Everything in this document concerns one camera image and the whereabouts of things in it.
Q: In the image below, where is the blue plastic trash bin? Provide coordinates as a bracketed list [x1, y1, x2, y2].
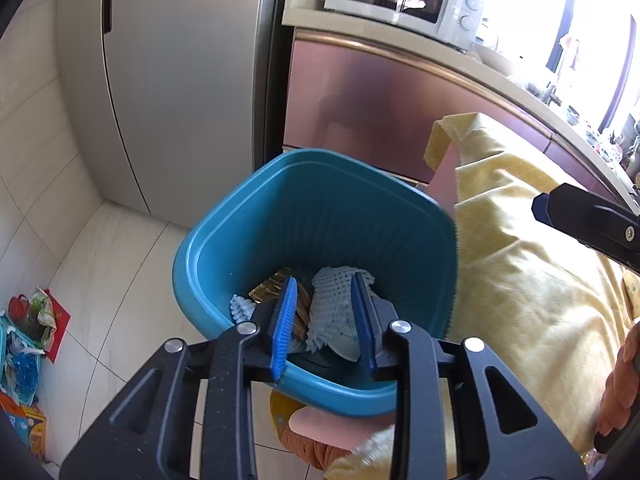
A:
[172, 147, 460, 418]

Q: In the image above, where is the red bag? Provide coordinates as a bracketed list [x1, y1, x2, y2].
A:
[7, 287, 72, 364]

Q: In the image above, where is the person's right hand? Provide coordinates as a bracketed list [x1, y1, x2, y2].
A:
[596, 327, 640, 438]

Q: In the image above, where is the group of small kitchenware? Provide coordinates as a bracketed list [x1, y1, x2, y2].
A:
[515, 72, 640, 188]

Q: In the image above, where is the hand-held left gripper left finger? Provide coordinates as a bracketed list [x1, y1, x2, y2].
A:
[60, 276, 301, 480]

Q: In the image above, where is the silver refrigerator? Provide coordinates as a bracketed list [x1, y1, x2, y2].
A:
[55, 0, 282, 228]

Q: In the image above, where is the pink pad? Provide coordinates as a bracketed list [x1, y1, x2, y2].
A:
[292, 405, 397, 447]

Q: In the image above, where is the small white foam net piece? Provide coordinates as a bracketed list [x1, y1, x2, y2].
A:
[230, 294, 257, 326]

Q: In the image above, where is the printed cardboard box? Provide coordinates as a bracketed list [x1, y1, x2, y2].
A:
[0, 392, 48, 457]

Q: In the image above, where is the yellow patterned tablecloth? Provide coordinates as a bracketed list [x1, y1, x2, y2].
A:
[325, 112, 640, 480]

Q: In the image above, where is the white foam fruit net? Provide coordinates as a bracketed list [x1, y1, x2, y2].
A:
[306, 266, 377, 356]

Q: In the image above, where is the gold foil wrapper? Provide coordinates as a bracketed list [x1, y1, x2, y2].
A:
[248, 267, 303, 308]

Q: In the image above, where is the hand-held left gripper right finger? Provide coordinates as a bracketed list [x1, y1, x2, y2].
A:
[350, 271, 588, 480]

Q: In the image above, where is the pink kitchen cabinet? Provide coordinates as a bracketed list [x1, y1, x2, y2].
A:
[282, 30, 621, 203]

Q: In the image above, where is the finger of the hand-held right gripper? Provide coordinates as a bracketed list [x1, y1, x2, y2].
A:
[531, 182, 640, 273]

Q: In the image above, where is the orange cushion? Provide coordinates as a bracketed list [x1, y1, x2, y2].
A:
[271, 390, 353, 472]

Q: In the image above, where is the white bowl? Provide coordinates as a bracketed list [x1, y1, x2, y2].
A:
[472, 42, 516, 78]

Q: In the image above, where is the clear plastic bag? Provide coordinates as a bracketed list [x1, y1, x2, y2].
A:
[27, 287, 57, 352]

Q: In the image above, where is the teal plastic basket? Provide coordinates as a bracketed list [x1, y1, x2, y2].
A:
[0, 310, 48, 407]

